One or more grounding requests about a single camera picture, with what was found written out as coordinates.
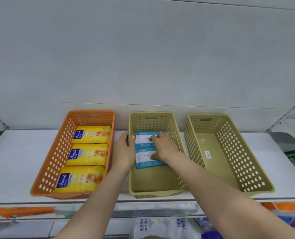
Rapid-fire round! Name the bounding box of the green and white tissue pack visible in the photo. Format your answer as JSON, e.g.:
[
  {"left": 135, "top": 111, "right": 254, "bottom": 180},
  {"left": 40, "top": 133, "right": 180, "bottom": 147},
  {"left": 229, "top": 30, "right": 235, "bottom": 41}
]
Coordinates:
[{"left": 55, "top": 202, "right": 200, "bottom": 218}]

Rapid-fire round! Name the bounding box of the olive plastic basket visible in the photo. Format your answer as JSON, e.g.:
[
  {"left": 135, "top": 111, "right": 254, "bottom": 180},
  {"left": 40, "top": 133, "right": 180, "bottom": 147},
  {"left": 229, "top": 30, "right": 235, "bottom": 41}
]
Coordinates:
[
  {"left": 184, "top": 113, "right": 275, "bottom": 197},
  {"left": 128, "top": 111, "right": 188, "bottom": 199}
]

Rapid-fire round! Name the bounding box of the orange plastic basket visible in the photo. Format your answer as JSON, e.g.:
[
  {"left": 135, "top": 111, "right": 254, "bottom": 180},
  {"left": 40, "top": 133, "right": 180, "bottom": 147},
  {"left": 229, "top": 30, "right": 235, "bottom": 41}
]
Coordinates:
[{"left": 30, "top": 110, "right": 116, "bottom": 200}]

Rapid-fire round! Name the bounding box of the orange paper roll pack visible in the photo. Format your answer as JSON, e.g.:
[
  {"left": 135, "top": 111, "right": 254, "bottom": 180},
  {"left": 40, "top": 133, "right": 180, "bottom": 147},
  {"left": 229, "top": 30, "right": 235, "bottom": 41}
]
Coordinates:
[
  {"left": 261, "top": 202, "right": 295, "bottom": 213},
  {"left": 0, "top": 206, "right": 56, "bottom": 219}
]

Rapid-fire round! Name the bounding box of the person's left hand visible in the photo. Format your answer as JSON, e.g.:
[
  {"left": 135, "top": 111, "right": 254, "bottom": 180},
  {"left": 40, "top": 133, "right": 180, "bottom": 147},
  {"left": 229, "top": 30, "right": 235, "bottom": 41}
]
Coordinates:
[{"left": 111, "top": 130, "right": 137, "bottom": 176}]

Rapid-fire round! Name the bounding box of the blue tissue pack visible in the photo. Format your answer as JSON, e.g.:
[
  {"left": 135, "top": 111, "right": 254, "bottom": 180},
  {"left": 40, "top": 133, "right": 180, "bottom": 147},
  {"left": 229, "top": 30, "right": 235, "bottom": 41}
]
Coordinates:
[{"left": 195, "top": 216, "right": 225, "bottom": 239}]

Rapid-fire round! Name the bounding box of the white bag blue print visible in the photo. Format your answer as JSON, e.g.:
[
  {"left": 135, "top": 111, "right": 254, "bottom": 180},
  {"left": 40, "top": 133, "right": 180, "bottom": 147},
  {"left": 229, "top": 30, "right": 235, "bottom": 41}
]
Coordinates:
[{"left": 130, "top": 217, "right": 203, "bottom": 239}]

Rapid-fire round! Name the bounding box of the person's right hand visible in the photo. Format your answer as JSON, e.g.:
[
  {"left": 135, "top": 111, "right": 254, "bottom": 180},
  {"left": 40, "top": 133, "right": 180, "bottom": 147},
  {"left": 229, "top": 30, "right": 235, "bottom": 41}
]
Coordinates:
[{"left": 148, "top": 131, "right": 182, "bottom": 164}]

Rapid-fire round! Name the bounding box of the person's left forearm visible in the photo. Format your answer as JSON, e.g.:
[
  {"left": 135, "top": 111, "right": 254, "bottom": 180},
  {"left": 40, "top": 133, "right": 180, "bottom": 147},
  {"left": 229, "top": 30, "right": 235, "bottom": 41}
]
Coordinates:
[{"left": 54, "top": 168, "right": 132, "bottom": 239}]

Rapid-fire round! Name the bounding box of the person's right forearm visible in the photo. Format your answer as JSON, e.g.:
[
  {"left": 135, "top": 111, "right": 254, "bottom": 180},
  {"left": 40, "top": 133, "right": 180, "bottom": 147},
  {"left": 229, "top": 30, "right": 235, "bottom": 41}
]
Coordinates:
[{"left": 166, "top": 151, "right": 295, "bottom": 239}]

